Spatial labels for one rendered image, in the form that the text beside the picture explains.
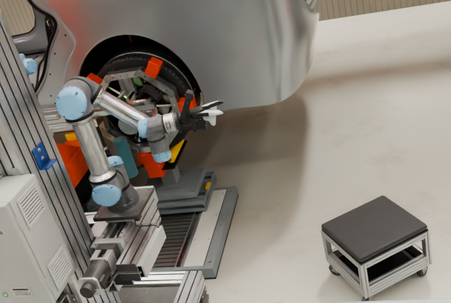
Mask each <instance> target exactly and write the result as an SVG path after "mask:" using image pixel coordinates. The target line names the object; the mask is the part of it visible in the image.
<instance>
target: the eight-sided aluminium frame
mask: <svg viewBox="0 0 451 303"><path fill-rule="evenodd" d="M145 71H146V67H144V66H142V67H134V68H130V69H122V70H117V71H109V72H108V73H107V74H106V75H105V77H104V78H103V80H102V82H101V86H103V88H104V90H105V91H106V90H107V88H108V86H109V84H110V82H111V81H116V80H118V79H127V78H130V77H131V78H134V77H141V78H143V79H144V80H146V81H147V82H149V83H151V84H152V85H154V86H155V87H157V88H159V89H160V90H161V91H163V92H165V93H166V94H168V97H169V100H170V104H171V107H172V110H173V113H175V112H178V114H179V116H180V115H181V113H180V111H179V107H178V104H177V103H178V101H179V95H178V92H177V88H176V87H175V86H174V85H173V84H171V83H169V82H168V81H166V80H164V79H163V78H162V77H160V76H157V77H156V78H152V77H150V76H148V75H146V74H145ZM103 119H104V120H103V121H102V123H100V125H99V128H100V131H101V133H102V135H103V136H104V137H105V138H107V139H109V140H110V141H112V142H113V139H114V138H117V137H118V136H123V135H121V134H120V133H118V132H116V131H115V130H113V129H111V128H110V127H109V123H108V121H107V118H106V116H103ZM178 132H179V130H177V131H174V132H171V135H170V142H169V145H170V144H171V142H172V141H173V139H174V138H175V136H176V135H177V134H178ZM127 141H128V144H129V146H130V149H131V152H132V154H138V153H150V152H151V150H150V146H149V144H148V142H145V143H140V144H136V143H134V142H132V141H131V140H129V139H128V138H127Z"/></svg>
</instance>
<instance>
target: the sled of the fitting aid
mask: <svg viewBox="0 0 451 303"><path fill-rule="evenodd" d="M216 182H217V178H216V175H215V171H212V172H206V175H205V178H204V180H203V183H202V185H201V189H200V190H199V194H198V196H197V198H186V199H178V200H164V201H158V202H157V204H156V205H157V208H158V211H159V213H160V215H161V214H176V213H184V212H200V211H207V208H208V205H209V202H210V199H211V196H212V193H213V190H214V188H215V184H216Z"/></svg>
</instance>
